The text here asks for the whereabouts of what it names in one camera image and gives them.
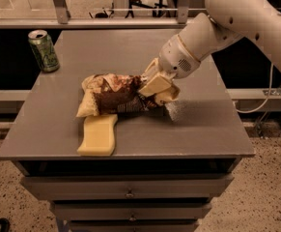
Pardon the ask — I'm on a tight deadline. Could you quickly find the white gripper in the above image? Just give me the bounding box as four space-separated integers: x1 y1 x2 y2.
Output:
138 34 200 106

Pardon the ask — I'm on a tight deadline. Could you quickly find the brown chip bag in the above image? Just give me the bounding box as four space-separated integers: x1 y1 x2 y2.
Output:
76 73 158 117

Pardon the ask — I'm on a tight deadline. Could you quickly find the yellow sponge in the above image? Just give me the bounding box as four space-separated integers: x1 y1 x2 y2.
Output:
77 114 118 157

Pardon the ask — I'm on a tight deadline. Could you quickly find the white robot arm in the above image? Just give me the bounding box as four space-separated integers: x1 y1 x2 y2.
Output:
139 0 281 104

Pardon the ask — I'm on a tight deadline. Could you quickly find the grey drawer cabinet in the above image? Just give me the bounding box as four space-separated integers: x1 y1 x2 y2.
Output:
0 29 254 232

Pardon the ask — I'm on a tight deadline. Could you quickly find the top drawer with knob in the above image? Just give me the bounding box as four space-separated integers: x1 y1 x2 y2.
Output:
21 174 234 201

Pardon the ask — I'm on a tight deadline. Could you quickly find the drawer with knob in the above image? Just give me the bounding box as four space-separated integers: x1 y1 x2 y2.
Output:
51 200 211 221
21 174 234 201

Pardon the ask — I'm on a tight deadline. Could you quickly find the metal window railing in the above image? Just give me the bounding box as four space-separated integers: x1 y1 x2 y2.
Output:
0 0 206 29

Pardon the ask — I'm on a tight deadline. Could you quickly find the green soda can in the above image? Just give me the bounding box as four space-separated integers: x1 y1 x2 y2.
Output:
28 29 60 73

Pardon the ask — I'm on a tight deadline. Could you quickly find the middle drawer with knob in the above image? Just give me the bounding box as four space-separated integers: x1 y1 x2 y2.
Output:
51 200 211 221

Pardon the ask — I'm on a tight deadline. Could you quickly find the white cable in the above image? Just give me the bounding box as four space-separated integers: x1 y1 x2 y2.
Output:
235 63 274 115

